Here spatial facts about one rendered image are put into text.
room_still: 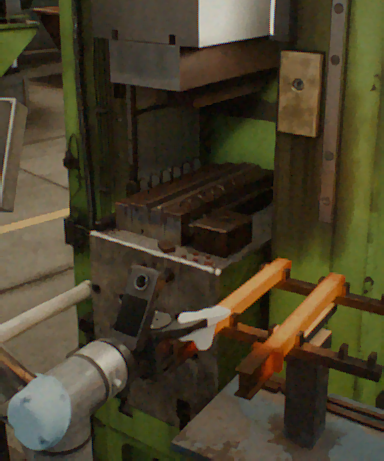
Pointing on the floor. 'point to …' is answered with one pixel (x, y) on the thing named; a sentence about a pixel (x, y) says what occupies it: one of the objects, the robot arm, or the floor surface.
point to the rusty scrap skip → (50, 18)
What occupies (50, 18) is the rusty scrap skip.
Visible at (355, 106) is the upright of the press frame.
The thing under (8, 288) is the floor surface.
